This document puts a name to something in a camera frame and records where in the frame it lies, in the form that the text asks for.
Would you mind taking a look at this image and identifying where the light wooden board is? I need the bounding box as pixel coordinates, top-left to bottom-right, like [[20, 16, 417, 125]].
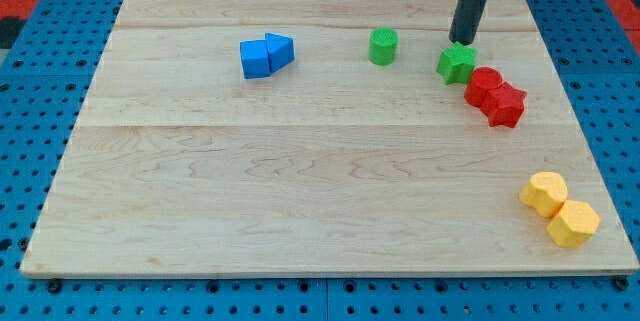
[[20, 0, 639, 279]]

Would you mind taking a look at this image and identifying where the yellow heart block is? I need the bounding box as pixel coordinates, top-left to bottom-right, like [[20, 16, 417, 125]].
[[518, 171, 569, 218]]

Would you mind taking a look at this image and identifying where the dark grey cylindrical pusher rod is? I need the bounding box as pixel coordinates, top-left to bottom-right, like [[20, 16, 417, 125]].
[[449, 0, 487, 45]]

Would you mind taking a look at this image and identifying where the red cylinder block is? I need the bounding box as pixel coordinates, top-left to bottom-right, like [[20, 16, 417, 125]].
[[464, 67, 503, 107]]

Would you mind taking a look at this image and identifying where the red star block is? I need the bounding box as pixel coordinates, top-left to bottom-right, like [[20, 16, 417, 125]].
[[480, 83, 527, 128]]

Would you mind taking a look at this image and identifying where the green cylinder block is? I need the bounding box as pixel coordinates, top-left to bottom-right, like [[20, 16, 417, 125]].
[[368, 27, 399, 66]]

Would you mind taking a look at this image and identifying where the blue triangular prism block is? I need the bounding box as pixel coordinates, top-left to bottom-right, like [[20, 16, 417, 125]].
[[265, 33, 295, 73]]

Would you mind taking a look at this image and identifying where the yellow hexagon block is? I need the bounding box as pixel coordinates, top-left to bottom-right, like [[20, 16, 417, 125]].
[[546, 200, 601, 248]]

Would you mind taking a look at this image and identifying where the green star block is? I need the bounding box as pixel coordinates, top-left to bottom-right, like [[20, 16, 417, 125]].
[[436, 42, 477, 85]]

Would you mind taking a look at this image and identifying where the blue cube block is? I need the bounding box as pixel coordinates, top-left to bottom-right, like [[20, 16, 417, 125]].
[[239, 40, 271, 79]]

